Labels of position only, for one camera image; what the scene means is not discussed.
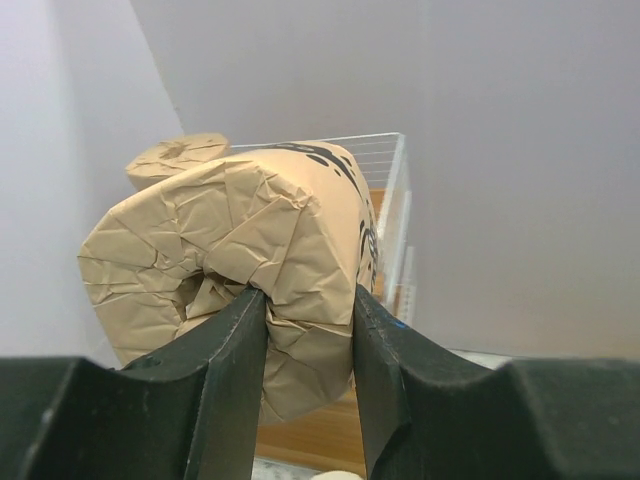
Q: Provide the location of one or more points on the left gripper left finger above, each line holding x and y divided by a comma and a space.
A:
188, 410

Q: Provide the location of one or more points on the white wire wooden shelf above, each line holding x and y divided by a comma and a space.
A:
330, 438

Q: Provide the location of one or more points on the brown paper roll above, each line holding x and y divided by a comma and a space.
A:
293, 219
171, 157

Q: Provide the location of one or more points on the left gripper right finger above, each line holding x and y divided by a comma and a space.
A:
427, 413

